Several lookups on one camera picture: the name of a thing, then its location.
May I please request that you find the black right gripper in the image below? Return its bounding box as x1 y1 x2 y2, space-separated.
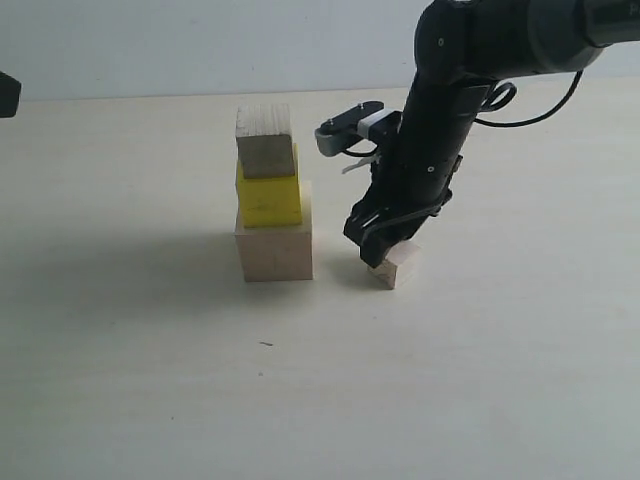
343 74 493 265

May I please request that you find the small wooden cube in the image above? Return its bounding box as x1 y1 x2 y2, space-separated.
368 241 422 290

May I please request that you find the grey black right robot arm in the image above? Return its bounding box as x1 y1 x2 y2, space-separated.
344 1 639 268

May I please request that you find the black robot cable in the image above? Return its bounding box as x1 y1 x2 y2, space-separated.
472 69 585 129

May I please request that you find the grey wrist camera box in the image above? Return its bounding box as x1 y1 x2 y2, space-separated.
314 100 402 175

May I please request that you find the medium wooden cube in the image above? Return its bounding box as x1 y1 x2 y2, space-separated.
235 103 295 179

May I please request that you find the yellow cube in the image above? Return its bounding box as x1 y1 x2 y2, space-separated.
235 143 303 228

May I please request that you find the large wooden cube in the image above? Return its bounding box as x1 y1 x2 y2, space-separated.
234 181 314 282

